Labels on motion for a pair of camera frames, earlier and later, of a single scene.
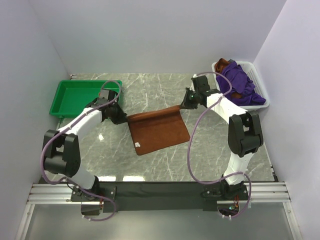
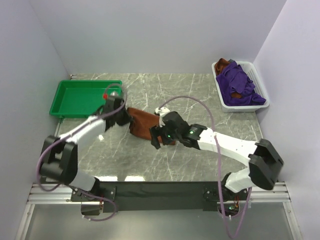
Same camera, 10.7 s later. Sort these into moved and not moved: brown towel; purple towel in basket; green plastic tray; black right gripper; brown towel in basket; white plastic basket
Moved: brown towel; black right gripper
Not moved: brown towel in basket; green plastic tray; white plastic basket; purple towel in basket
